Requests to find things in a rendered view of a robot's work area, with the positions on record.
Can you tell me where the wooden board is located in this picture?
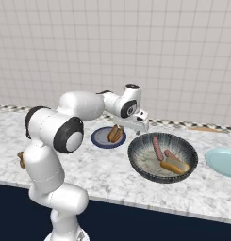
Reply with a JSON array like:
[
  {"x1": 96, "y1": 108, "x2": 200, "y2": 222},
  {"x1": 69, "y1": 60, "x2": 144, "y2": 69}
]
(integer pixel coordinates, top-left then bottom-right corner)
[{"x1": 188, "y1": 126, "x2": 223, "y2": 134}]

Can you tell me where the dark blue plate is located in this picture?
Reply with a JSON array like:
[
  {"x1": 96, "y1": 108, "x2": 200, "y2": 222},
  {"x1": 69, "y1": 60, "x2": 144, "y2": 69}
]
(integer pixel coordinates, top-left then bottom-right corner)
[{"x1": 91, "y1": 126, "x2": 127, "y2": 150}]

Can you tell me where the pink sausage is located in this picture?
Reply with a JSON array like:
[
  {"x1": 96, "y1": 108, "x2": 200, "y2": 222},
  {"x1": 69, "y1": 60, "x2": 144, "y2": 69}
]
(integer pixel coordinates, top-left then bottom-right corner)
[
  {"x1": 152, "y1": 136, "x2": 165, "y2": 162},
  {"x1": 163, "y1": 149, "x2": 180, "y2": 160}
]

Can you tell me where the yellow hot dog bun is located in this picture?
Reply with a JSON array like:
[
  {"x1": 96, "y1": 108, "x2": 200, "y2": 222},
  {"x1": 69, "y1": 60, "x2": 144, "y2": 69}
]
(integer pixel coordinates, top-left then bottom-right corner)
[{"x1": 159, "y1": 156, "x2": 190, "y2": 176}]

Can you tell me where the dark blue base cabinet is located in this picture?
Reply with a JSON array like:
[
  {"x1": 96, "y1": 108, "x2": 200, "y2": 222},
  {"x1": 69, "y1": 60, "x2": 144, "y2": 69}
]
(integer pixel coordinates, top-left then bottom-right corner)
[{"x1": 0, "y1": 183, "x2": 231, "y2": 241}]

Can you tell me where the brown hot dog bun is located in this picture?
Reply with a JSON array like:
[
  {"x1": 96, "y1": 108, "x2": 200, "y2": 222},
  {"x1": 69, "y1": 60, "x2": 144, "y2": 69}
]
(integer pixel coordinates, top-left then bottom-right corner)
[{"x1": 107, "y1": 123, "x2": 125, "y2": 144}]

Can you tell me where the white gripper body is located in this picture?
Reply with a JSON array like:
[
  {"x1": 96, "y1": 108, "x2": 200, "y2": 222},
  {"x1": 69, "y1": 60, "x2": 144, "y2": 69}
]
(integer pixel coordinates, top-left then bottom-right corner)
[{"x1": 112, "y1": 115, "x2": 150, "y2": 134}]

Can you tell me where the dark ribbed bowl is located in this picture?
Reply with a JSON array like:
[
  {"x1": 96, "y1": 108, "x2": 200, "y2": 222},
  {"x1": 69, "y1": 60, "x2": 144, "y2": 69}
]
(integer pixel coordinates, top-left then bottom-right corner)
[{"x1": 127, "y1": 132, "x2": 199, "y2": 185}]

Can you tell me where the light blue plate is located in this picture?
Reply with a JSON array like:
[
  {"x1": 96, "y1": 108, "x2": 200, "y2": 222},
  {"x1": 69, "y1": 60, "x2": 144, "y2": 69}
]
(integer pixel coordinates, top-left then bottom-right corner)
[{"x1": 204, "y1": 147, "x2": 231, "y2": 179}]

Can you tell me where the brown wooden object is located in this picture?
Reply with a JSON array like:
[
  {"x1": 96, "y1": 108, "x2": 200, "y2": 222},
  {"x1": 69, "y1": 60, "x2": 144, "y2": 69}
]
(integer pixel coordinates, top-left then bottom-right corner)
[{"x1": 16, "y1": 151, "x2": 26, "y2": 169}]

